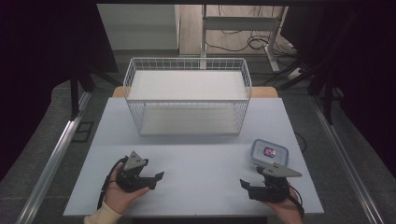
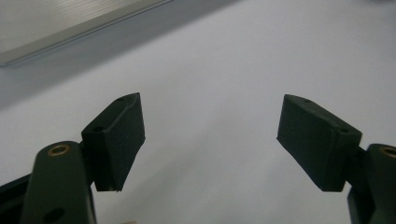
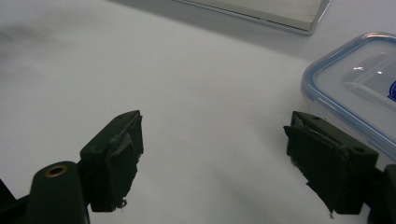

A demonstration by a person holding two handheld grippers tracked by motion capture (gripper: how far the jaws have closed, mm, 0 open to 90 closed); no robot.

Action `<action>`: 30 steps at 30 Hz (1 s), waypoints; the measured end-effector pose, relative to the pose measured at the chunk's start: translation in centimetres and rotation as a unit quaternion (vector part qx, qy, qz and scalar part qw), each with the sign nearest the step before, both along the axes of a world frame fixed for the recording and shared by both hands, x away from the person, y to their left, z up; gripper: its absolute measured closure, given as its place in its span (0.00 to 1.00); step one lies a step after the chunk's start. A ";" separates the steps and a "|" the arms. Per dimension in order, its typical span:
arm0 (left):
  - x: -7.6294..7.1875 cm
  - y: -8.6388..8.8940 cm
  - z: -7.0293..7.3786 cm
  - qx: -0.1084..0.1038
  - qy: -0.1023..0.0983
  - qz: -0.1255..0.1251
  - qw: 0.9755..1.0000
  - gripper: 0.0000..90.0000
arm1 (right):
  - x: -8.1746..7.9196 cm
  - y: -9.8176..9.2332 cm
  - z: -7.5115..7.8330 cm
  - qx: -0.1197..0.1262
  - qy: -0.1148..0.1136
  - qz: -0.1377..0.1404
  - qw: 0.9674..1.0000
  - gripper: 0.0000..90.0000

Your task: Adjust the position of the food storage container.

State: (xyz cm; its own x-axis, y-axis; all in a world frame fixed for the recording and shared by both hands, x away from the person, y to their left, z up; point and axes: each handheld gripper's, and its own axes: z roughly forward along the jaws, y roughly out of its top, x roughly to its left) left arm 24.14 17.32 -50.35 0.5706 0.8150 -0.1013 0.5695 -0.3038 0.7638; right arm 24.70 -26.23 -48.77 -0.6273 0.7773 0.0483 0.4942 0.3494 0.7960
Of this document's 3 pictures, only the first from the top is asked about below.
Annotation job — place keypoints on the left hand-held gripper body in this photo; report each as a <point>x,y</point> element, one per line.
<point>134,161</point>

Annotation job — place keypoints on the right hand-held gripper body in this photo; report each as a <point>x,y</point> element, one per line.
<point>277,183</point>

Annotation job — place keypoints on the person's right hand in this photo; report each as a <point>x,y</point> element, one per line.
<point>285,210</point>

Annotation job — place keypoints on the person's left hand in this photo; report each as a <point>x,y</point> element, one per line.
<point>120,196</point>

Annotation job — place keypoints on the clear container with blue lid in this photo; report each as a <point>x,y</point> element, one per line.
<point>269,152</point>

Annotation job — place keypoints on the wooden table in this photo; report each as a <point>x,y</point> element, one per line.
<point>264,92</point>

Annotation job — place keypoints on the black tripod stand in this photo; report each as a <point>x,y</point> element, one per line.
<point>79,84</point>
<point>323,81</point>

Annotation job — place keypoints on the white power strip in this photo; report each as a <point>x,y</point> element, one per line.
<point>294,73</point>

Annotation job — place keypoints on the white cabinet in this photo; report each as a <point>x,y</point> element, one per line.
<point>138,26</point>

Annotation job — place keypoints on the black curtain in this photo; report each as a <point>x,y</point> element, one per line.
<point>37,62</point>
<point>361,56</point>

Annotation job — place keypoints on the black floor bracket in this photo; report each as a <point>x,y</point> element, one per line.
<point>82,132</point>

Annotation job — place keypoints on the metal floor rail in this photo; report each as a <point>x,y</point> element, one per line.
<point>53,161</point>
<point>345,158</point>

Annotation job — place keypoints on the white metal desk frame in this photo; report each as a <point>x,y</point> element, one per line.
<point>239,23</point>

